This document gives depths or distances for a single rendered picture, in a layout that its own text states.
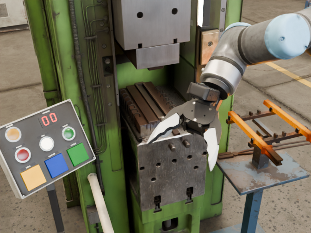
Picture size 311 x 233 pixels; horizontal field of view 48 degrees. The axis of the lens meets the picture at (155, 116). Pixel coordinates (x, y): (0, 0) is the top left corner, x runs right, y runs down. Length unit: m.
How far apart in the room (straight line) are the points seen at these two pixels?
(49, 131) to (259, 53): 0.92
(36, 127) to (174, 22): 0.71
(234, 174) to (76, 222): 1.25
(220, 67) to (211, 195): 1.68
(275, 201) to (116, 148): 1.37
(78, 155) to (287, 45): 0.99
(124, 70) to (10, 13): 4.88
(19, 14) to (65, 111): 5.40
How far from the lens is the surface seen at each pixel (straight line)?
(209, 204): 2.46
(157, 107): 1.80
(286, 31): 0.77
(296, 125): 1.78
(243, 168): 1.89
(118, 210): 2.18
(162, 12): 1.49
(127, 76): 2.08
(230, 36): 0.86
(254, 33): 0.80
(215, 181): 2.35
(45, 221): 2.67
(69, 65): 1.62
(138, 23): 1.47
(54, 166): 1.44
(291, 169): 1.94
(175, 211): 2.05
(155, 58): 1.54
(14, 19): 6.81
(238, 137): 3.37
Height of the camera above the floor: 1.89
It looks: 31 degrees down
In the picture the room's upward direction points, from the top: 1 degrees counter-clockwise
